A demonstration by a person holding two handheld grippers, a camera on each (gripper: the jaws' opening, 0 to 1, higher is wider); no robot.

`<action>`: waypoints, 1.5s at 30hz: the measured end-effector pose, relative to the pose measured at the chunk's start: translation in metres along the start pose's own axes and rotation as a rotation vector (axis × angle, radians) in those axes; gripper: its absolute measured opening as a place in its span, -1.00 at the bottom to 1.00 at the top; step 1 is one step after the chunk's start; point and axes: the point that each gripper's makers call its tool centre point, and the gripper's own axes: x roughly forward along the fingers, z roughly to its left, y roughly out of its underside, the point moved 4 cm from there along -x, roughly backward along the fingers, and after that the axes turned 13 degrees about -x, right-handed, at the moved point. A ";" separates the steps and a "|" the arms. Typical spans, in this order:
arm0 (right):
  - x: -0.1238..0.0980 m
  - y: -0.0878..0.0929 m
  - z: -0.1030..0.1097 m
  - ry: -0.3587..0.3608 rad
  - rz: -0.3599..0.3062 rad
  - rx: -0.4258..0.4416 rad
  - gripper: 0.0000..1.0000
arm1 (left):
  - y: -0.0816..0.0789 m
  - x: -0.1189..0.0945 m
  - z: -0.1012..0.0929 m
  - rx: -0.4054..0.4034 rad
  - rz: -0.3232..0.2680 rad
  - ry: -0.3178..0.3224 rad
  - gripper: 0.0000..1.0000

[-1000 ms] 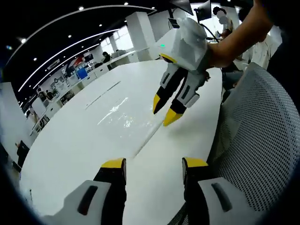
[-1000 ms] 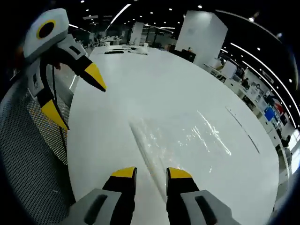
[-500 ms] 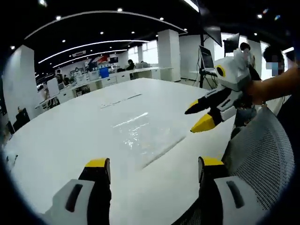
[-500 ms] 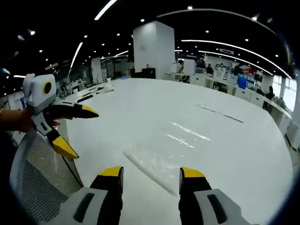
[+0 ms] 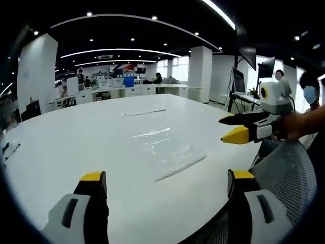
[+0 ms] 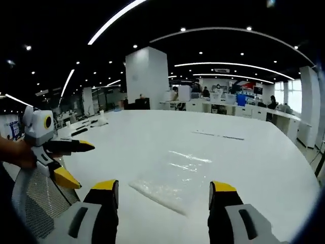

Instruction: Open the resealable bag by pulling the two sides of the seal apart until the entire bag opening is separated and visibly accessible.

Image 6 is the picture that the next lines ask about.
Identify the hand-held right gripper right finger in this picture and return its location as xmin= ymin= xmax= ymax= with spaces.
xmin=207 ymin=180 xmax=282 ymax=244

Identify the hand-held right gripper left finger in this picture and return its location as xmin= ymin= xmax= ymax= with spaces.
xmin=43 ymin=179 xmax=120 ymax=244

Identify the clear resealable bag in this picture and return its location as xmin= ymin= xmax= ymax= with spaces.
xmin=127 ymin=150 xmax=213 ymax=217

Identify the white crumpled bag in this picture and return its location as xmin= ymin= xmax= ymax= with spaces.
xmin=89 ymin=110 xmax=109 ymax=128

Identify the person's left hand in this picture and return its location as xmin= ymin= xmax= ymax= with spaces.
xmin=6 ymin=138 xmax=38 ymax=169

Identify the black tool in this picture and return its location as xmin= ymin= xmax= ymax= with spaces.
xmin=70 ymin=127 xmax=89 ymax=137

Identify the black chair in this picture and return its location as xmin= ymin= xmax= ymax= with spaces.
xmin=127 ymin=94 xmax=151 ymax=111

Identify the clear flat plastic strip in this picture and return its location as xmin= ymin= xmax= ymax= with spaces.
xmin=191 ymin=130 xmax=245 ymax=141

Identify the white pillar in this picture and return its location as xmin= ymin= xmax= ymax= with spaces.
xmin=124 ymin=46 xmax=170 ymax=111
xmin=299 ymin=66 xmax=321 ymax=148

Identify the white board panel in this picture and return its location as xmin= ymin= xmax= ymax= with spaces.
xmin=177 ymin=84 xmax=191 ymax=103

